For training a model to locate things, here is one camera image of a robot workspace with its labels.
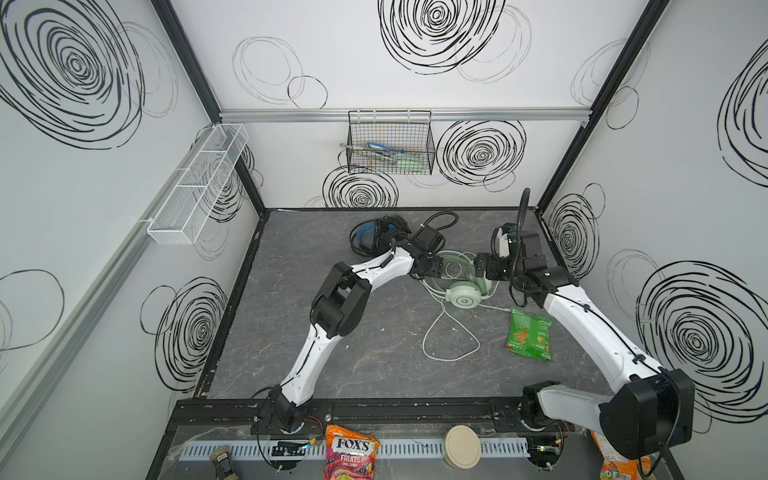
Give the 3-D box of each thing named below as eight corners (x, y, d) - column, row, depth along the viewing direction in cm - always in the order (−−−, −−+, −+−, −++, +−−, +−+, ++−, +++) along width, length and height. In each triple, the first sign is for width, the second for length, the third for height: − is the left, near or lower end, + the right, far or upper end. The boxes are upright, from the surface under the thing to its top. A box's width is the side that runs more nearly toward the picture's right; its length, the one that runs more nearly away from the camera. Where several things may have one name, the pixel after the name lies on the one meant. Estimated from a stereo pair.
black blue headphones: (351, 257, 108) (348, 240, 101) (354, 227, 117) (351, 211, 110) (409, 256, 108) (411, 240, 101) (408, 227, 117) (409, 211, 110)
